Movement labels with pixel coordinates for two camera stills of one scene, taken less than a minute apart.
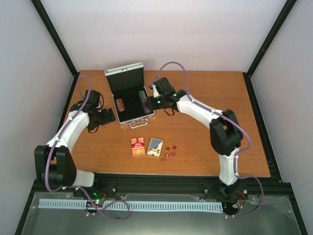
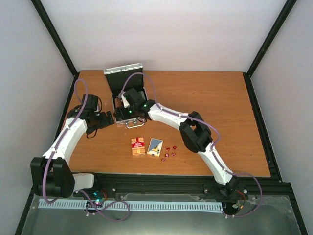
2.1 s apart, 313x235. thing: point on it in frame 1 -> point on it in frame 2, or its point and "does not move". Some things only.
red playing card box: (138, 145) does not move
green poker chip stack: (143, 96) does not move
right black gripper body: (160, 105) -> (121, 113)
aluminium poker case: (125, 83) does not move
